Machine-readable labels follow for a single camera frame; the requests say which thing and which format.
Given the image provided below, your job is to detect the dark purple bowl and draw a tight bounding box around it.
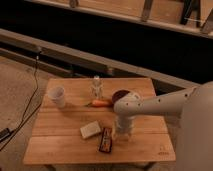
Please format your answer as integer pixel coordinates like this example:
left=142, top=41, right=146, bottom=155
left=112, top=90, right=129, bottom=103

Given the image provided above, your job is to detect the wooden table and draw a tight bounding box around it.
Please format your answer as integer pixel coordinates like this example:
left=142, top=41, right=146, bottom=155
left=24, top=78, right=175, bottom=165

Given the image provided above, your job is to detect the orange carrot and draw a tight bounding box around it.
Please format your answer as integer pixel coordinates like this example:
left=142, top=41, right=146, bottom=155
left=87, top=100, right=113, bottom=107

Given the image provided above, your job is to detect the black floor cable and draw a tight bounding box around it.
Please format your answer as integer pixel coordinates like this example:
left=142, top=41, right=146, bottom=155
left=0, top=49, right=44, bottom=152

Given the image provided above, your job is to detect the black whiteboard eraser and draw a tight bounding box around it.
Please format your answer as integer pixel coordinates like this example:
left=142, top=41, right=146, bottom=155
left=99, top=127, right=112, bottom=153

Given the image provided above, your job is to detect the clear plastic bottle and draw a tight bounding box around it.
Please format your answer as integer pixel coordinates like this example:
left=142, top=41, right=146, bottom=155
left=91, top=75, right=102, bottom=100

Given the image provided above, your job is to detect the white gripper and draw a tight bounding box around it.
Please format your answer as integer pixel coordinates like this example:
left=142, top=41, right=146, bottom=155
left=112, top=116, right=134, bottom=140

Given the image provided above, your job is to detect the white paper cup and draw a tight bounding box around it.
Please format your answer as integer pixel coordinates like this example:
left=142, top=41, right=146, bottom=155
left=47, top=86, right=66, bottom=108

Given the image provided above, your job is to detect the black device on floor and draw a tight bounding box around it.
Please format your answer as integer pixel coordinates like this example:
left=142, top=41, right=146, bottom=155
left=0, top=128, right=11, bottom=143

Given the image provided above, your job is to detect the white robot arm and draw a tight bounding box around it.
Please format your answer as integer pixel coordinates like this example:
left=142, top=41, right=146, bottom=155
left=112, top=81, right=213, bottom=171

